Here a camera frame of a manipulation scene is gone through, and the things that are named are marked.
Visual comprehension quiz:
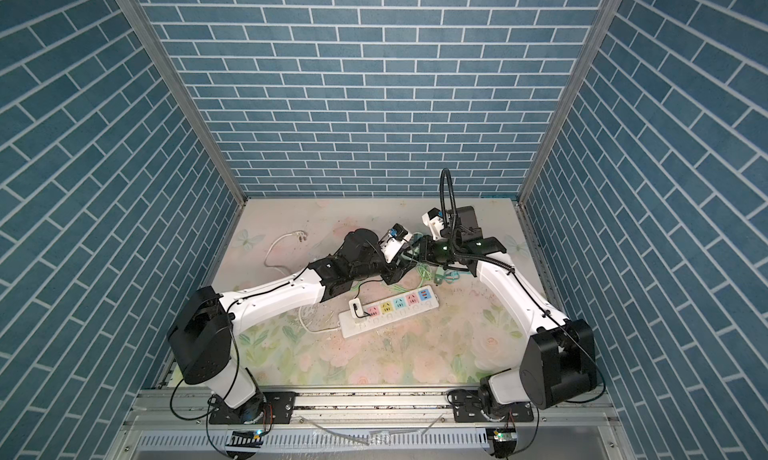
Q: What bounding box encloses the white multicolour power strip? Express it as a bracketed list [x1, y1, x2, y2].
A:
[339, 286, 439, 339]

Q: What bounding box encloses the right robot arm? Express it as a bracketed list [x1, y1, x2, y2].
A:
[417, 237, 604, 416]

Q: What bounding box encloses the white cube charger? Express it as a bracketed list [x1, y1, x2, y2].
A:
[349, 298, 368, 319]

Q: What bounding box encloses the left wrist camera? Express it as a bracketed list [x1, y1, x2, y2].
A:
[380, 224, 413, 263]

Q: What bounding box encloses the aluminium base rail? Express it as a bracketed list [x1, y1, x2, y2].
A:
[106, 386, 634, 459]

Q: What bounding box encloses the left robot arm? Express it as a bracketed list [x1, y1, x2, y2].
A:
[167, 225, 416, 424]

